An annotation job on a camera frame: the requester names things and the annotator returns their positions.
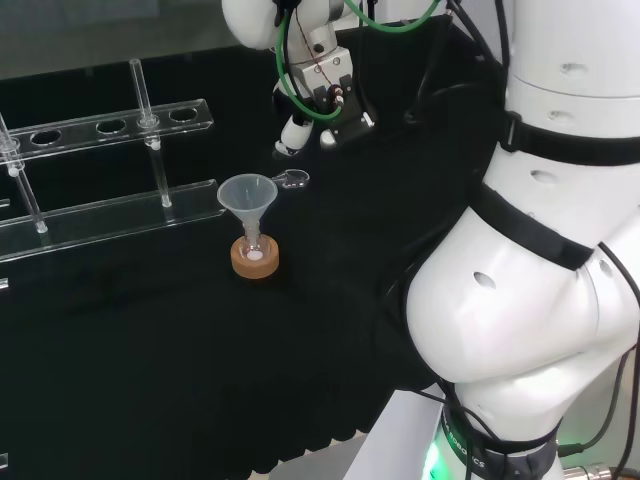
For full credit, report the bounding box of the cork ring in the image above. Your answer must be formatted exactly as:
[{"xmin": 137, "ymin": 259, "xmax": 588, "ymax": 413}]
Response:
[{"xmin": 230, "ymin": 234, "xmax": 280, "ymax": 287}]

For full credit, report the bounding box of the clear plastic funnel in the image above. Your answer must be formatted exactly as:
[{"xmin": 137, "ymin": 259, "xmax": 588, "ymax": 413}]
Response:
[{"xmin": 216, "ymin": 173, "xmax": 278, "ymax": 248}]

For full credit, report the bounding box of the clear acrylic funnel stand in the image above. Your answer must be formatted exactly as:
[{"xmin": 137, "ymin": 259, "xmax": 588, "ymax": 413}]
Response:
[{"xmin": 0, "ymin": 58, "xmax": 229, "ymax": 267}]

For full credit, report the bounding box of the round-bottom glass flask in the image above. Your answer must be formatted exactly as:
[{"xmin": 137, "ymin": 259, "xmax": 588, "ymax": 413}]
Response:
[{"xmin": 238, "ymin": 227, "xmax": 269, "ymax": 265}]

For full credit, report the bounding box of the black cable bundle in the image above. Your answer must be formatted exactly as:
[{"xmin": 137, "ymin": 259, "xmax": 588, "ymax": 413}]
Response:
[{"xmin": 403, "ymin": 0, "xmax": 512, "ymax": 127}]

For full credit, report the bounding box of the black cloth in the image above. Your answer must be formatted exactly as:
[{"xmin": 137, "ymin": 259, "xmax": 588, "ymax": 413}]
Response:
[{"xmin": 0, "ymin": 13, "xmax": 509, "ymax": 475}]

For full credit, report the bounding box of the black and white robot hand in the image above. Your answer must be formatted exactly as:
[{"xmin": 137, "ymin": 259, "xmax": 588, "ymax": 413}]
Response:
[{"xmin": 272, "ymin": 47, "xmax": 377, "ymax": 157}]

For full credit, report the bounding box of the thin black cable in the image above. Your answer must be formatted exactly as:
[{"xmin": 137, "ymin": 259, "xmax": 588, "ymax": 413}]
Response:
[{"xmin": 597, "ymin": 241, "xmax": 640, "ymax": 480}]

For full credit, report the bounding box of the clear glass weighing funnel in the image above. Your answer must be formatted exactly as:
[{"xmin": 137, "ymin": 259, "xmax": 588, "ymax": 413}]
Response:
[{"xmin": 269, "ymin": 168, "xmax": 312, "ymax": 192}]

